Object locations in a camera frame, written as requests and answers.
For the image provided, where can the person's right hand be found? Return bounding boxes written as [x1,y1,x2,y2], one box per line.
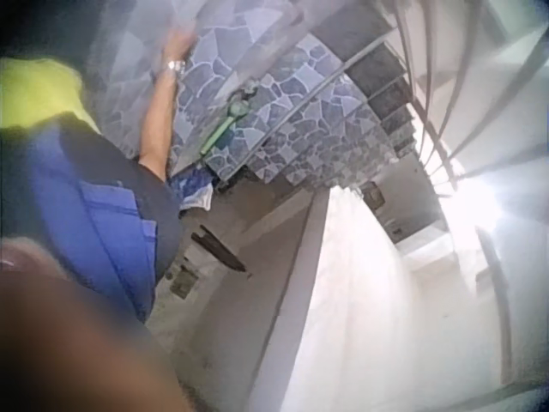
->
[162,23,199,65]

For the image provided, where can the white cloth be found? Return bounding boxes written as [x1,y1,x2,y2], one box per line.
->
[178,183,214,213]

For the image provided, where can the dark wooden plank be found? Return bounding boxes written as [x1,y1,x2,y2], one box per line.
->
[190,225,248,274]

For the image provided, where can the stone staircase with metal railing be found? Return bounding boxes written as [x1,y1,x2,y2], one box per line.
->
[239,0,549,203]

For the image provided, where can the green hose tap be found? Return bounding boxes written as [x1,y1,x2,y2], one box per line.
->
[199,85,255,157]

